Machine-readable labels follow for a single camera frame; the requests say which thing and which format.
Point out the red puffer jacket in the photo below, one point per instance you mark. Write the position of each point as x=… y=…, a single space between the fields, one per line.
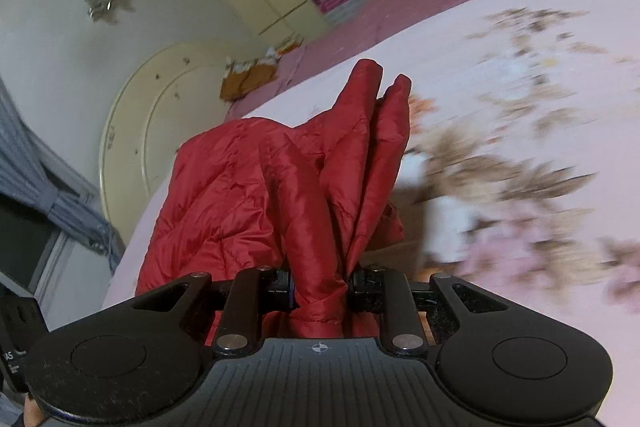
x=240 y=187

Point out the white window frame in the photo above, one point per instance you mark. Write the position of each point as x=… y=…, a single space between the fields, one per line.
x=50 y=257

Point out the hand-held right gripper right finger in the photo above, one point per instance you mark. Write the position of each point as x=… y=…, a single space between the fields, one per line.
x=365 y=292

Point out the person's left hand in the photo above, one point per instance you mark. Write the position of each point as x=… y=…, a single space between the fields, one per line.
x=34 y=413

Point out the pink floral bed sheet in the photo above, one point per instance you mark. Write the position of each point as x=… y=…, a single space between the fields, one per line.
x=500 y=57

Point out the pink checked bed cover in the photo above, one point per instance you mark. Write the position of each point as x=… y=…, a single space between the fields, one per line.
x=400 y=12

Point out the grey blue curtain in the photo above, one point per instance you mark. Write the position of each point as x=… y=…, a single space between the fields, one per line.
x=45 y=167

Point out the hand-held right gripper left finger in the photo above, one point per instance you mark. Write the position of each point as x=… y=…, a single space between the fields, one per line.
x=280 y=292

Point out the orange patterned pillow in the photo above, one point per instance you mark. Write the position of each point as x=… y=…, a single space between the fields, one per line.
x=247 y=79

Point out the cream bed headboard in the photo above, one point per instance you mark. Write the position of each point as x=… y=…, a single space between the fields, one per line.
x=150 y=97

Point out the white orange patterned cloth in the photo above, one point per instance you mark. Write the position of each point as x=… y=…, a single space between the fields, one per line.
x=287 y=46

